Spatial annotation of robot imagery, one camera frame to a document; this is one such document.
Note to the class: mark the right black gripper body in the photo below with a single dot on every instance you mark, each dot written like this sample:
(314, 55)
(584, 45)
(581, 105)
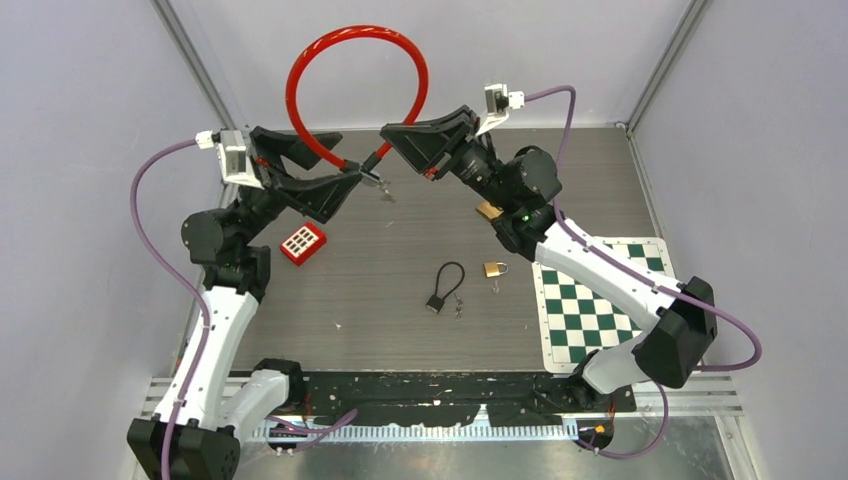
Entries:
(431, 171)

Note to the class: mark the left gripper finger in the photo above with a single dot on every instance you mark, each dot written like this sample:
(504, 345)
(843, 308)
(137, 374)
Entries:
(299, 152)
(319, 198)

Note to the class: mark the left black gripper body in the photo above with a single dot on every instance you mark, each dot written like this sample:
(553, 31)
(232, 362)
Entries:
(267, 173)

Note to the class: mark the large brass padlock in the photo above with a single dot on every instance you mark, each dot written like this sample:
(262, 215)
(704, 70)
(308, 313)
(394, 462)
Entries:
(488, 211)

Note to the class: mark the red cable lock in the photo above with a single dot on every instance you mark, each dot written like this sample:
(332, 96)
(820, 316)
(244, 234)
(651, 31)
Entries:
(347, 33)

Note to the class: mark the small brass padlock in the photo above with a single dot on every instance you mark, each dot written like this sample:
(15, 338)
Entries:
(494, 269)

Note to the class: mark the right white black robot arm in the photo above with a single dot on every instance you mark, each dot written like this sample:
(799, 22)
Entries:
(674, 317)

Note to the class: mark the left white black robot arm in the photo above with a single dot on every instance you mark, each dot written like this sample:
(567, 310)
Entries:
(194, 431)

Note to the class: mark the red combination lock box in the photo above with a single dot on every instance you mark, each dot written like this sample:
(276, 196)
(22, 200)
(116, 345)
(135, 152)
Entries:
(302, 244)

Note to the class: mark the small key bunch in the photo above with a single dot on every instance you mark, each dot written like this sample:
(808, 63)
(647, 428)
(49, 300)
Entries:
(458, 312)

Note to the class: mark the green white checkered mat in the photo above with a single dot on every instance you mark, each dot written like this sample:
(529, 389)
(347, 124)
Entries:
(575, 320)

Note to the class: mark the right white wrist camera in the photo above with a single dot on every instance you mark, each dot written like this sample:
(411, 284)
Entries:
(500, 100)

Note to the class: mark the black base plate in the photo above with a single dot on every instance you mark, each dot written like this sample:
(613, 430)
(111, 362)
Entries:
(441, 399)

